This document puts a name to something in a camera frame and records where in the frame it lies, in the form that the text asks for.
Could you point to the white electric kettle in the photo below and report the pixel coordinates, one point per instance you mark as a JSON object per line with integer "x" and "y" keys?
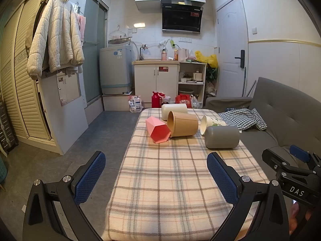
{"x": 182, "y": 54}

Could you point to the round basin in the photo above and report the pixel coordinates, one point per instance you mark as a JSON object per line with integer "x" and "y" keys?
{"x": 119, "y": 41}

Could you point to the louvered wardrobe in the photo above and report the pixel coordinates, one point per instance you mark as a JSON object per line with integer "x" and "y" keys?
{"x": 20, "y": 93}

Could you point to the wall lamp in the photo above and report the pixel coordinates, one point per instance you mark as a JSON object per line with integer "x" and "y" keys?
{"x": 139, "y": 25}

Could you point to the red thermos flask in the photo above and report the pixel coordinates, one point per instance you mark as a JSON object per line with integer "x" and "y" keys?
{"x": 155, "y": 100}

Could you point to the grey washing machine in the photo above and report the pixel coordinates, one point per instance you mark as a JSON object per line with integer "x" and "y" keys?
{"x": 115, "y": 67}

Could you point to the brown bottle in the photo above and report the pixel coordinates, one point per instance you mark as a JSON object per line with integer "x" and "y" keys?
{"x": 175, "y": 54}

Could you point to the teal basket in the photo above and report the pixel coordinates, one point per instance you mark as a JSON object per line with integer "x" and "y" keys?
{"x": 3, "y": 170}

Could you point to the white sink cabinet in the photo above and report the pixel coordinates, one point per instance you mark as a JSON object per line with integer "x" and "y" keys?
{"x": 155, "y": 80}

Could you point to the white plastic bag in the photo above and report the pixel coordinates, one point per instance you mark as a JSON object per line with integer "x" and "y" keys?
{"x": 196, "y": 103}

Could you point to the white mug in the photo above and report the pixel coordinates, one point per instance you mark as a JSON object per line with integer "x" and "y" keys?
{"x": 197, "y": 76}

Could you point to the orange bottle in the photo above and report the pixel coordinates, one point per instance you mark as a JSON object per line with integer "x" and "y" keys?
{"x": 164, "y": 55}

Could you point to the checked cloth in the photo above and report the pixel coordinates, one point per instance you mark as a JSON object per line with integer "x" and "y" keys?
{"x": 240, "y": 120}

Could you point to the green plant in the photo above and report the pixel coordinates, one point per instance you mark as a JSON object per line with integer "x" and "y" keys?
{"x": 212, "y": 74}

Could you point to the white light switch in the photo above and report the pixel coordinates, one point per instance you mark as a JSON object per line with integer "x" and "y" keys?
{"x": 254, "y": 30}

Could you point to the white padded jacket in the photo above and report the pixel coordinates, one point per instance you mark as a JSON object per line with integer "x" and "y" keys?
{"x": 55, "y": 35}

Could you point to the red shopping bag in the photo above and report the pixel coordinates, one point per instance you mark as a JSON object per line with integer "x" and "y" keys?
{"x": 182, "y": 100}

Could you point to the brown cup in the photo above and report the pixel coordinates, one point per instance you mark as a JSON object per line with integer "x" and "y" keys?
{"x": 184, "y": 124}

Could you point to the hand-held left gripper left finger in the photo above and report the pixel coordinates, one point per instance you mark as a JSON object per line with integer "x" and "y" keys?
{"x": 90, "y": 178}

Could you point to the frosted glass sliding door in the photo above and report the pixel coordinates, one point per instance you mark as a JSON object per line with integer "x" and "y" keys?
{"x": 94, "y": 55}

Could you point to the white panel cabinet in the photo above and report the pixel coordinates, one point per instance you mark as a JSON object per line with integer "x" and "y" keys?
{"x": 70, "y": 120}

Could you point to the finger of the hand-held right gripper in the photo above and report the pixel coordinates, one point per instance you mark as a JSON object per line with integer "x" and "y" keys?
{"x": 272, "y": 157}
{"x": 299, "y": 153}

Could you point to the pink cloth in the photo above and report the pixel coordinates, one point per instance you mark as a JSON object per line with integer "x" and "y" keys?
{"x": 81, "y": 26}

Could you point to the white open shelf unit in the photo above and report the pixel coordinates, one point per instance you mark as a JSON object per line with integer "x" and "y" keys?
{"x": 191, "y": 66}

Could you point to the metal faucet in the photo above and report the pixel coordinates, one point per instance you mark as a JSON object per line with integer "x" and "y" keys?
{"x": 142, "y": 51}

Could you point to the grey cup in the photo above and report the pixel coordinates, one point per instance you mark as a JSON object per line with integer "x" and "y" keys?
{"x": 222, "y": 136}

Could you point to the green power strip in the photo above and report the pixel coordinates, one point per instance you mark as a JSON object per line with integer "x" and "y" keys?
{"x": 171, "y": 42}

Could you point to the cream cup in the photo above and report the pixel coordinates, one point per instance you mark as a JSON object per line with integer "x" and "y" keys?
{"x": 173, "y": 108}

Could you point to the black crate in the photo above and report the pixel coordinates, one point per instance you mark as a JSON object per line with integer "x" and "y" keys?
{"x": 6, "y": 130}

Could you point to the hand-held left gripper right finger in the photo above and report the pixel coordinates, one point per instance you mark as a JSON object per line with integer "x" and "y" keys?
{"x": 222, "y": 178}

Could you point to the plaid tablecloth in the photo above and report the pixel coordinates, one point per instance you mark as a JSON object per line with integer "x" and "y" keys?
{"x": 170, "y": 175}

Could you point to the white wall sockets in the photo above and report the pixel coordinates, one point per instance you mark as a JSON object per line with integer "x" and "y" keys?
{"x": 185, "y": 40}

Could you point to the black range hood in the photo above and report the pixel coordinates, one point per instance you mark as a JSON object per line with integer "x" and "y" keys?
{"x": 181, "y": 17}

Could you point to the white door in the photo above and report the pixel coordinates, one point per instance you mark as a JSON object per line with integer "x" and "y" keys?
{"x": 230, "y": 42}

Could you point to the white platform step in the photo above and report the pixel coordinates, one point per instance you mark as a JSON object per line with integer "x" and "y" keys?
{"x": 115, "y": 101}

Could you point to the person's right hand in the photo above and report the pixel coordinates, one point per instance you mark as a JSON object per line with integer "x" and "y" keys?
{"x": 297, "y": 213}

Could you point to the white printed paper cup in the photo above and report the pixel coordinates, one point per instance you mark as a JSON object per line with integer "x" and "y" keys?
{"x": 213, "y": 124}

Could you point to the yellow plastic bag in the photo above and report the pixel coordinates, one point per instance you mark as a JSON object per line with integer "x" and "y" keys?
{"x": 208, "y": 59}

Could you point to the mop stick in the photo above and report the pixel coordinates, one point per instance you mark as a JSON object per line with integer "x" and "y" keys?
{"x": 244, "y": 80}

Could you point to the white detergent pouch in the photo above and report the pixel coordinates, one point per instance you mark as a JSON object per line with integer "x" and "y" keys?
{"x": 135, "y": 104}

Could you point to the grey sofa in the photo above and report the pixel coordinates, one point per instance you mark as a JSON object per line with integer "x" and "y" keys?
{"x": 275, "y": 105}

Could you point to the pink faceted cup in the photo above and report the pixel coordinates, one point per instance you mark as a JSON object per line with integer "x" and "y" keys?
{"x": 158, "y": 130}

